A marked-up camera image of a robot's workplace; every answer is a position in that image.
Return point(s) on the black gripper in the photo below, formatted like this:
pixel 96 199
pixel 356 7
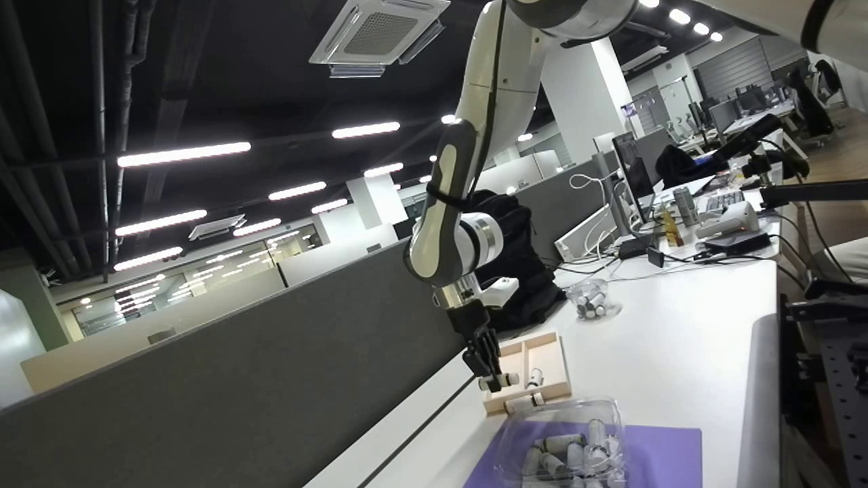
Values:
pixel 474 325

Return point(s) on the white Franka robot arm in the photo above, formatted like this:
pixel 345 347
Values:
pixel 493 70

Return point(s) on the wooden two-compartment tray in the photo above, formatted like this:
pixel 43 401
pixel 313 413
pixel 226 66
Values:
pixel 557 355

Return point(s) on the yellowish desk bottle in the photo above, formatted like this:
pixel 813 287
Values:
pixel 672 224

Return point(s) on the clear plastic container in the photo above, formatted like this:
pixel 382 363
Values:
pixel 524 423

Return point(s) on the black backpack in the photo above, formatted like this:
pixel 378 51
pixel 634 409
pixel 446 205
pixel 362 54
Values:
pixel 534 271

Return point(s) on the purple mat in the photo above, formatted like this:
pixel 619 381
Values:
pixel 665 455

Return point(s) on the ceiling tube light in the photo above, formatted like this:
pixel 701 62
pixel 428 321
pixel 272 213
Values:
pixel 298 191
pixel 185 153
pixel 258 226
pixel 161 224
pixel 368 131
pixel 385 169
pixel 330 206
pixel 151 259

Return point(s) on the black computer monitor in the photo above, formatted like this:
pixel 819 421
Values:
pixel 634 172

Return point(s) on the grey desk partition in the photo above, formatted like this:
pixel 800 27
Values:
pixel 226 389

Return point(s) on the grey desk cup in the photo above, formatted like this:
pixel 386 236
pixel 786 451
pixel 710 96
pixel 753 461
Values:
pixel 690 206

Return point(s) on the flat black desk device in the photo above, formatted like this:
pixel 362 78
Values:
pixel 736 241

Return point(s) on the white square pillar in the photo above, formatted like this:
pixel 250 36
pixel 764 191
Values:
pixel 588 97

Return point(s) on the white desk device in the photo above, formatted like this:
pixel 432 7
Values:
pixel 736 221

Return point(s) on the ceiling air conditioner cassette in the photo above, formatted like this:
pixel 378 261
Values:
pixel 382 36

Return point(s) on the black perforated breadboard table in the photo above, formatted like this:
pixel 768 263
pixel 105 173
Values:
pixel 846 396

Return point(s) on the round ceiling spotlight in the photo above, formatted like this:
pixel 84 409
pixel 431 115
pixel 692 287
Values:
pixel 705 27
pixel 679 17

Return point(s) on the black office chair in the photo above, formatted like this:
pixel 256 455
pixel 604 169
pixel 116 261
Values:
pixel 813 97

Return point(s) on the green pillar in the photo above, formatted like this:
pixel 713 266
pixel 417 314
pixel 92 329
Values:
pixel 37 308

